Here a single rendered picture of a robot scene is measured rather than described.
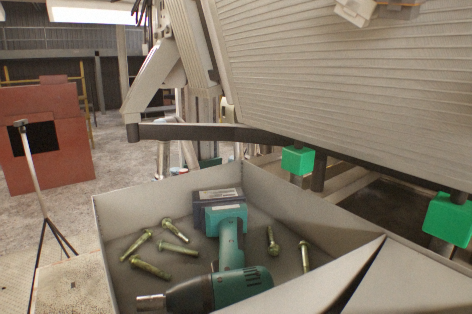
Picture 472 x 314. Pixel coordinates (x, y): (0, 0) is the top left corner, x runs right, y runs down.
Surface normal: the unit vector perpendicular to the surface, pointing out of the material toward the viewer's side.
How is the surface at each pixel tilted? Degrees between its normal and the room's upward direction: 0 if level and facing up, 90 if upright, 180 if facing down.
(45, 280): 0
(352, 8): 106
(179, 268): 0
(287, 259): 0
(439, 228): 90
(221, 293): 40
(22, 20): 90
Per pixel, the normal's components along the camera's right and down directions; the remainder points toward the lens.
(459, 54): -0.79, 0.41
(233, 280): 0.04, -0.90
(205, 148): 0.52, 0.23
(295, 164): -0.82, 0.15
